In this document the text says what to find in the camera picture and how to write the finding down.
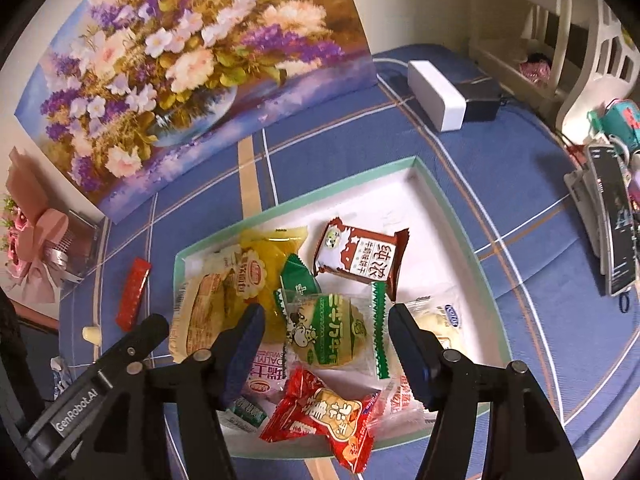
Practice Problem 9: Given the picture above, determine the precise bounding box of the green gum packet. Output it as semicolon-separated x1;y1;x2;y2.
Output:
220;395;268;428

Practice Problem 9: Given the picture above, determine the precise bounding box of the floral painting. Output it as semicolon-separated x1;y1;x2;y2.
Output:
15;0;376;225

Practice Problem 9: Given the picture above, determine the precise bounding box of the black smartphone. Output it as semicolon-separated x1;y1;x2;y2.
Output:
586;144;640;297

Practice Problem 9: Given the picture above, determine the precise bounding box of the pink snack packet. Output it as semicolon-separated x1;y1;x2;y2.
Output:
240;342;291;403

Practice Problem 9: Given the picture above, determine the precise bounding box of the yellow snack packet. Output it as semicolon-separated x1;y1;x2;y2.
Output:
237;226;308;346

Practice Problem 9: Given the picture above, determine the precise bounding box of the red printed snack packet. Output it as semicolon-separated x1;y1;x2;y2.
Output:
259;366;383;475

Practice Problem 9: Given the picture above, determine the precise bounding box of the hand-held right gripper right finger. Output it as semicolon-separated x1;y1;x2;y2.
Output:
386;303;583;480

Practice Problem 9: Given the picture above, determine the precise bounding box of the clear steamed cake packet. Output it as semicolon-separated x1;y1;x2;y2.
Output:
377;296;466;413

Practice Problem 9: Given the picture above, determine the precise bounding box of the white wooden chair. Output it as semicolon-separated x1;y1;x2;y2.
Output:
547;0;638;133

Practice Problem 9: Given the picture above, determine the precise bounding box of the white rectangular box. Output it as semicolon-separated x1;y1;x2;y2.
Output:
407;60;467;132

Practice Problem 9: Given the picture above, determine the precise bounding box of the pink fabric item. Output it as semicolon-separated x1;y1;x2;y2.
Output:
519;52;553;86

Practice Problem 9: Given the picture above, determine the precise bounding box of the red stick snack packet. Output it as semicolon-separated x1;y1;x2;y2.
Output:
115;257;152;332

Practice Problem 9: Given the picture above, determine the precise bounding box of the blue plaid tablecloth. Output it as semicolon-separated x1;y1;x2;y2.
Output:
50;42;640;480

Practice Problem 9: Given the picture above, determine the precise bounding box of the brown and white biscuit packet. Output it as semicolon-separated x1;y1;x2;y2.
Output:
314;217;411;301

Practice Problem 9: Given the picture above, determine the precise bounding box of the black power adapter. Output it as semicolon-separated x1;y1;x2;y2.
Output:
457;76;502;123

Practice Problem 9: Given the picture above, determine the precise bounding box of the white phone stand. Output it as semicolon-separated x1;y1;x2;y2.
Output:
564;170;608;273

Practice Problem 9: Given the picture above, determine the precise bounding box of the white tray with teal rim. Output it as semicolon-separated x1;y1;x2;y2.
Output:
170;156;511;461

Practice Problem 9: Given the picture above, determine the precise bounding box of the pale cream cake packet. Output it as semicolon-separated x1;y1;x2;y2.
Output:
169;250;241;363

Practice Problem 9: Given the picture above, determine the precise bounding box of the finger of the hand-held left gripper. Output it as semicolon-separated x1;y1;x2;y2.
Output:
94;314;170;387

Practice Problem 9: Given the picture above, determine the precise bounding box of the pink flower bouquet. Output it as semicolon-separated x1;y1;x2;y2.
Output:
0;147;96;306

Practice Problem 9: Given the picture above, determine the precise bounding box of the green and white cracker packet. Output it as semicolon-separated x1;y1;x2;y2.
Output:
274;280;392;380

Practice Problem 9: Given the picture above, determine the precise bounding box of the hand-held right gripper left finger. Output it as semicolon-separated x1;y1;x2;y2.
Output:
87;303;267;480

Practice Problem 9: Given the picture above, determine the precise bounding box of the small green snack packet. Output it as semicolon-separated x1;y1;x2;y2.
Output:
277;254;321;306

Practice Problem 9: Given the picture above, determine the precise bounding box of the crumpled white wrapper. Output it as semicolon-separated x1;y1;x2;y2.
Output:
50;355;71;401

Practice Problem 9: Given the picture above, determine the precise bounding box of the teal toy case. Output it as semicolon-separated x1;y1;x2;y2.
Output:
587;100;640;147

